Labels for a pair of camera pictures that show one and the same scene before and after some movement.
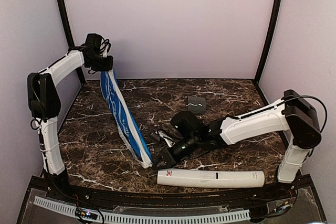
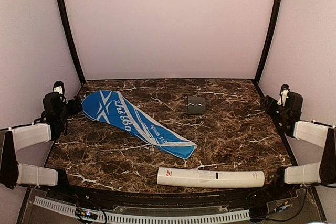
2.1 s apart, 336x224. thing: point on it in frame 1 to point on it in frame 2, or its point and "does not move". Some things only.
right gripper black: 170,160 to 268,99
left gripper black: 107,66 to 74,110
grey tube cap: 197,105 does not move
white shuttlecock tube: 210,179 does not move
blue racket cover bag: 133,136 to 113,107
